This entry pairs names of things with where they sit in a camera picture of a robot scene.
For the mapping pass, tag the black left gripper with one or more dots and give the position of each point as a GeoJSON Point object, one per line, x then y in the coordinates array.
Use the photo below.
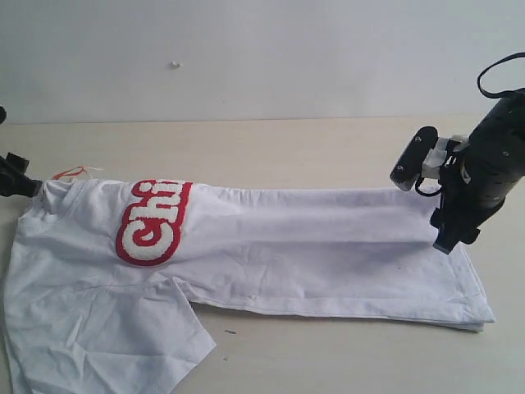
{"type": "Point", "coordinates": [13, 178]}

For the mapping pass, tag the orange neck tag with string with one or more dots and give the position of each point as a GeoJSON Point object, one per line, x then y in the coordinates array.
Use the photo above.
{"type": "Point", "coordinates": [77, 171]}

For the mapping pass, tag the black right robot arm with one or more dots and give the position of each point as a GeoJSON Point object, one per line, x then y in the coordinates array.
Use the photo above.
{"type": "Point", "coordinates": [498, 139]}

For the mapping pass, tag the white t-shirt red Chinese lettering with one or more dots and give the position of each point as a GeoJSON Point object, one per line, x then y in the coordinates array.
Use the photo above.
{"type": "Point", "coordinates": [103, 274]}

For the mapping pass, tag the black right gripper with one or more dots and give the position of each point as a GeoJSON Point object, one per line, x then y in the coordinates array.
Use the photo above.
{"type": "Point", "coordinates": [472, 191]}

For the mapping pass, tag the right wrist camera black silver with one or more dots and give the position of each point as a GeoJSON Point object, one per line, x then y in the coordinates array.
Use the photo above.
{"type": "Point", "coordinates": [408, 168]}

